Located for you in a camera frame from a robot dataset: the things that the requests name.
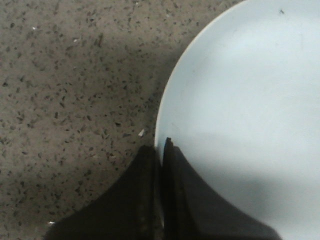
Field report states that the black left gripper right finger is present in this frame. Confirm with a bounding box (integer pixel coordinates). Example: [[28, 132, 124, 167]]
[[162, 138, 281, 240]]

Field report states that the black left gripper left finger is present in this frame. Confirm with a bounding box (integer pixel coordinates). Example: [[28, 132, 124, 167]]
[[44, 145, 156, 240]]

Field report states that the white round plate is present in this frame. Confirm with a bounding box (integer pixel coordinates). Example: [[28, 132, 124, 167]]
[[154, 0, 320, 240]]

